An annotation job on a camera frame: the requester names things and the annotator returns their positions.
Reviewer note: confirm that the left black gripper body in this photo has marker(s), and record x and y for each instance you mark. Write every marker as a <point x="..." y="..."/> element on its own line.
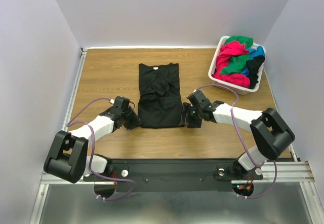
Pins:
<point x="130" y="119"/>

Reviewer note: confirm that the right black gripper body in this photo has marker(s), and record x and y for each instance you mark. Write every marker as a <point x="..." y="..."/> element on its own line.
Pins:
<point x="190" y="116"/>

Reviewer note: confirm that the black t shirt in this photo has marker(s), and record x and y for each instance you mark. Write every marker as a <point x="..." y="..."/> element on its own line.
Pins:
<point x="253" y="67"/>
<point x="160" y="104"/>

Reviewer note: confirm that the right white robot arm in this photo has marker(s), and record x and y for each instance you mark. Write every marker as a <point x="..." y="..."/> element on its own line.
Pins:
<point x="271" y="133"/>

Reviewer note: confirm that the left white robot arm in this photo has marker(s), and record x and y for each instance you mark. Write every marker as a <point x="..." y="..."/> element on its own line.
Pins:
<point x="68" y="157"/>

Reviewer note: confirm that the green t shirt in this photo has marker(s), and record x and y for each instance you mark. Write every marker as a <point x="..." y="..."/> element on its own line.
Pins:
<point x="234" y="54"/>

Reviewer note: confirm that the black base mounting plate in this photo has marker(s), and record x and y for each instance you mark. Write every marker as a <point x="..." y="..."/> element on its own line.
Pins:
<point x="173" y="175"/>

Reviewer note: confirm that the pink t shirt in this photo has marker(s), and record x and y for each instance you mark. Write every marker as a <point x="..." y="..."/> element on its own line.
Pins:
<point x="234" y="78"/>

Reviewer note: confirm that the black t shirt in basket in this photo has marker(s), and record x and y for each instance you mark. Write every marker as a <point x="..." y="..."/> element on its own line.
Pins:
<point x="253" y="67"/>

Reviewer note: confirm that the blue t shirt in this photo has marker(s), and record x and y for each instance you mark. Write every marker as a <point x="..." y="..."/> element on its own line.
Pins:
<point x="259" y="51"/>

